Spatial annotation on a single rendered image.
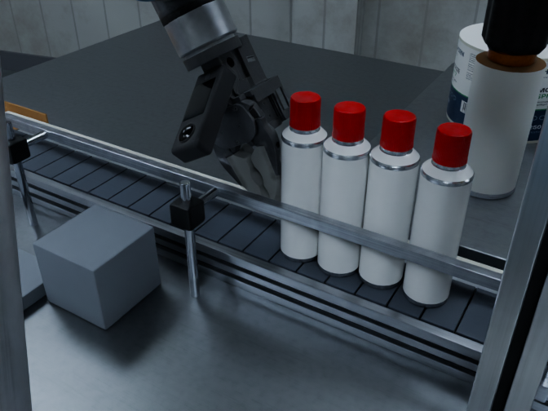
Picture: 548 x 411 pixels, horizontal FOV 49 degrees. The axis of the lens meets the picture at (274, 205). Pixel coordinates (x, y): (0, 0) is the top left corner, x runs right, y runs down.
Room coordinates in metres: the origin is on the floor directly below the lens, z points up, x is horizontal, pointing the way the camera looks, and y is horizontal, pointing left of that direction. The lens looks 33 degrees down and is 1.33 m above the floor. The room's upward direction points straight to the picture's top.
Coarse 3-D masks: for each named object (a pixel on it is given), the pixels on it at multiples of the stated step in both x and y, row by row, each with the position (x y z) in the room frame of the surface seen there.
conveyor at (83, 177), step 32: (32, 160) 0.83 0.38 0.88; (64, 160) 0.83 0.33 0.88; (96, 160) 0.83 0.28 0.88; (96, 192) 0.73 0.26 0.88; (128, 192) 0.73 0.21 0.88; (160, 192) 0.73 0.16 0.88; (192, 192) 0.73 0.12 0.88; (224, 224) 0.65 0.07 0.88; (256, 224) 0.65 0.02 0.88; (256, 256) 0.58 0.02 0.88; (352, 288) 0.52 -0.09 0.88; (448, 320) 0.47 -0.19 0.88; (480, 320) 0.47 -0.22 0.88
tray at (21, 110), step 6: (6, 102) 1.09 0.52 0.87; (6, 108) 1.09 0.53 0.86; (12, 108) 1.08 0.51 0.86; (18, 108) 1.07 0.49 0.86; (24, 108) 1.06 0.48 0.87; (24, 114) 1.06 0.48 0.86; (30, 114) 1.05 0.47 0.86; (36, 114) 1.04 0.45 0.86; (42, 114) 1.03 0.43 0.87; (42, 120) 1.03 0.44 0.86
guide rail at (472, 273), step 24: (24, 120) 0.80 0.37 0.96; (72, 144) 0.74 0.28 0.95; (96, 144) 0.72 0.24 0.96; (144, 168) 0.67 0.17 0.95; (168, 168) 0.66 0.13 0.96; (240, 192) 0.60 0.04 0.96; (288, 216) 0.56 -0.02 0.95; (312, 216) 0.55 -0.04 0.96; (360, 240) 0.51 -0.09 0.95; (384, 240) 0.50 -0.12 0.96; (432, 264) 0.47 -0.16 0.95; (456, 264) 0.46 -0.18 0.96
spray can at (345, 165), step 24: (336, 120) 0.56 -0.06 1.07; (360, 120) 0.55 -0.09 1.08; (336, 144) 0.56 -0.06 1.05; (360, 144) 0.56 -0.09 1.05; (336, 168) 0.55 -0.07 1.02; (360, 168) 0.55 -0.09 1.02; (336, 192) 0.54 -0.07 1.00; (360, 192) 0.55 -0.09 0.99; (336, 216) 0.54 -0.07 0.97; (360, 216) 0.55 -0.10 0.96; (336, 240) 0.54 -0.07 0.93; (336, 264) 0.54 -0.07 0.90
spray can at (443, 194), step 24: (456, 144) 0.50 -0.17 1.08; (432, 168) 0.51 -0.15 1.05; (456, 168) 0.50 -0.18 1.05; (432, 192) 0.50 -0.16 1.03; (456, 192) 0.49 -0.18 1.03; (432, 216) 0.49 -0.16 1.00; (456, 216) 0.49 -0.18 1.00; (432, 240) 0.49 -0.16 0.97; (456, 240) 0.49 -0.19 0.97; (408, 264) 0.51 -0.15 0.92; (408, 288) 0.50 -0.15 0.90; (432, 288) 0.49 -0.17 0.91
